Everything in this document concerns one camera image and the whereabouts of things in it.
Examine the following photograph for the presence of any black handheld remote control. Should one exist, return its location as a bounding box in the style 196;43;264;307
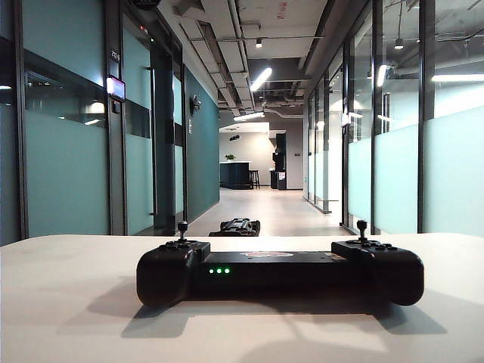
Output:
135;220;425;308

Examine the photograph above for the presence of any black bin with poster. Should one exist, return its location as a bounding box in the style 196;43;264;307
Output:
269;169;289;191

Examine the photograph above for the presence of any long linear ceiling light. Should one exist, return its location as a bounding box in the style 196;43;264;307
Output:
232;110;266;123

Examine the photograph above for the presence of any dark bar counter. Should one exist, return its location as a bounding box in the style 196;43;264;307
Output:
219;161;253;191

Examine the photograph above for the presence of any black quadruped robot dog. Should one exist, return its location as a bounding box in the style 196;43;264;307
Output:
209;217;262;237

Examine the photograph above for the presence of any tall black machine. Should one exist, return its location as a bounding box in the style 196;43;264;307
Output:
271;132;288;173

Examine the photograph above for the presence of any long black door handle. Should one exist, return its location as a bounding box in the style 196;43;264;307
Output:
144;65;159;217

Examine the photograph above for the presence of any glowing door display panel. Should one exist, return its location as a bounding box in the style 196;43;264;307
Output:
105;75;127;101

